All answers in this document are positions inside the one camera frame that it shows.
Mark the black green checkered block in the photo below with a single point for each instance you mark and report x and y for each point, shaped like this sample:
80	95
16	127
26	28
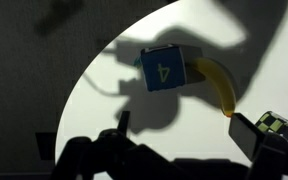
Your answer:
274	123

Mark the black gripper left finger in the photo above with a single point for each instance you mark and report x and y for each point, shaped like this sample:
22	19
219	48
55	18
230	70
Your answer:
112	152

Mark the round white table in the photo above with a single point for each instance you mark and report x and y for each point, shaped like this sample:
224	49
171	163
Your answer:
185	125

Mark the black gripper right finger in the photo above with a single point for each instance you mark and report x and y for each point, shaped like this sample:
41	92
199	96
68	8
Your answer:
267	151

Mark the blue block with number four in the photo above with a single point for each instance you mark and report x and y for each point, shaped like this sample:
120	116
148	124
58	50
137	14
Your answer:
166	67

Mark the yellow banana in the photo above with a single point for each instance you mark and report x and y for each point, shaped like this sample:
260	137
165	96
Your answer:
218	77

